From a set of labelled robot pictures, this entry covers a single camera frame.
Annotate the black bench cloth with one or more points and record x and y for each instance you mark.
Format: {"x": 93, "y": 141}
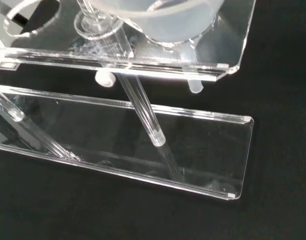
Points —
{"x": 275, "y": 140}

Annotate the clear acrylic funnel stand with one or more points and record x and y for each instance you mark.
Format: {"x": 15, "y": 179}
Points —
{"x": 93, "y": 130}

